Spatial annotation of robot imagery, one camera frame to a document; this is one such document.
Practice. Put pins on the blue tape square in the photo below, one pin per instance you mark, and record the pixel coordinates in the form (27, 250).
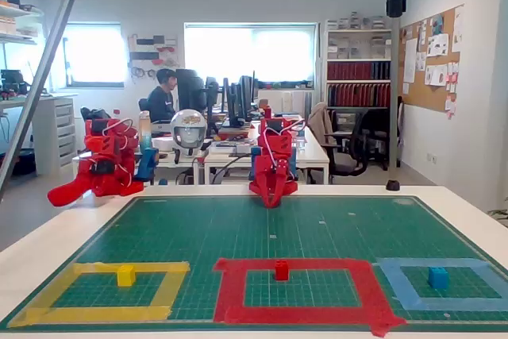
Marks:
(405, 293)

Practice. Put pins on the small black round knob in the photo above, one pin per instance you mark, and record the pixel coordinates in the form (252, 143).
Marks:
(393, 185)

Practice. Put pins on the white wall socket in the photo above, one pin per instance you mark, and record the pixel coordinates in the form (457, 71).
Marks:
(432, 158)

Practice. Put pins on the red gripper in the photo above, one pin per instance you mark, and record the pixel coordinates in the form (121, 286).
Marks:
(268, 181)

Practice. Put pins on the yellow tape square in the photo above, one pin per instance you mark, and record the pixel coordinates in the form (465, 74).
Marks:
(99, 313)

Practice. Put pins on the red leader arm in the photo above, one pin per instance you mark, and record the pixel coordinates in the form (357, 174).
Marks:
(107, 144)

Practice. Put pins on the orange blue drink bottle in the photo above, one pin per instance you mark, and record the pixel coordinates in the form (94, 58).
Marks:
(145, 132)

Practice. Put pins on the green cutting mat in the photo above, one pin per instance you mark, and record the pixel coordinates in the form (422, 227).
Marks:
(198, 228)

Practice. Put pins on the white office desk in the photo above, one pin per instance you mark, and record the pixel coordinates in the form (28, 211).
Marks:
(313, 152)

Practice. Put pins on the white helmet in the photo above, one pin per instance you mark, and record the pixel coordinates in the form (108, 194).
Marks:
(188, 120)

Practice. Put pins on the bright office window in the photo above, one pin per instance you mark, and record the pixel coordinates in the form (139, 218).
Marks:
(95, 53)
(278, 53)

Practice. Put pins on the white shelf unit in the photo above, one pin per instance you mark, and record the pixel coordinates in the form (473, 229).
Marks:
(357, 59)

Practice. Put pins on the cork pinboard with papers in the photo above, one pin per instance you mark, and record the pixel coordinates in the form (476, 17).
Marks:
(420, 97)

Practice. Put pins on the beige jacket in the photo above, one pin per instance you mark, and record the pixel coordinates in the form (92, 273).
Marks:
(319, 120)

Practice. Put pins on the black office chair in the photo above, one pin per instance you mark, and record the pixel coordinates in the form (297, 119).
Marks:
(377, 124)
(359, 136)

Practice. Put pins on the green plant leaves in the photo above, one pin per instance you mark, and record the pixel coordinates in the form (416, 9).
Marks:
(501, 214)

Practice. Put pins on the wall shelf with boxes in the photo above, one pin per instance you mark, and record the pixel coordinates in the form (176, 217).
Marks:
(16, 13)

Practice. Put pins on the white drawer cabinet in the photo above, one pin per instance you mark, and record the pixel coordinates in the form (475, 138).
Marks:
(59, 136)

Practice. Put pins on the wall tool panel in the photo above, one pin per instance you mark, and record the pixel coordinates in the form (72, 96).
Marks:
(152, 55)

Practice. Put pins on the yellow toy brick cube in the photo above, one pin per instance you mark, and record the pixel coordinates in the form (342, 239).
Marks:
(126, 276)

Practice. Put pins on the black computer monitor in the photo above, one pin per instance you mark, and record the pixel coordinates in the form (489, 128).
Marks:
(236, 101)
(190, 89)

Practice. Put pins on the red robot arm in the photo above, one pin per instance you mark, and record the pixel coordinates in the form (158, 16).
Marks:
(262, 148)

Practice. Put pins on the red toy brick cube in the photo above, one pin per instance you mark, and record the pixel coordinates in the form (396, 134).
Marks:
(282, 271)

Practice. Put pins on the red tape square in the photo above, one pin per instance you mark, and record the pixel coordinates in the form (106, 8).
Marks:
(230, 291)

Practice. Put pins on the grey metal frame pole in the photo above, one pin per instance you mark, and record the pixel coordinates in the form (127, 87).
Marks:
(39, 77)
(396, 77)

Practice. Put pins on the row of red binders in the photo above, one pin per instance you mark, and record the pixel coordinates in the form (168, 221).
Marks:
(349, 71)
(349, 95)

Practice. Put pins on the black pole clamp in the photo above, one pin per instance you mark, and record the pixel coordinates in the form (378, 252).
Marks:
(396, 6)

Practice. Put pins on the blue toy brick cube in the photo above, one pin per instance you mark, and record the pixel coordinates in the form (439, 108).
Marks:
(437, 278)

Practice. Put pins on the seated person in dark sweater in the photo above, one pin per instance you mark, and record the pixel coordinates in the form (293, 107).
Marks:
(158, 101)

